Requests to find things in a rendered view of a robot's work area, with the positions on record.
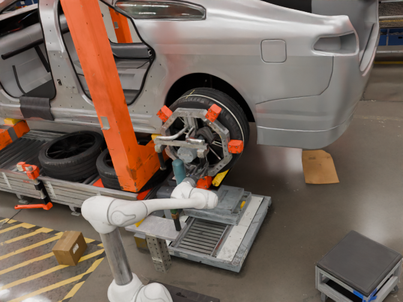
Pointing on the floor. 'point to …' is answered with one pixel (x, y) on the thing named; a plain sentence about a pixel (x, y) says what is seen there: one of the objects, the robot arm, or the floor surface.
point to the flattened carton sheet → (318, 167)
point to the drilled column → (159, 253)
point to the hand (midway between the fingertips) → (203, 165)
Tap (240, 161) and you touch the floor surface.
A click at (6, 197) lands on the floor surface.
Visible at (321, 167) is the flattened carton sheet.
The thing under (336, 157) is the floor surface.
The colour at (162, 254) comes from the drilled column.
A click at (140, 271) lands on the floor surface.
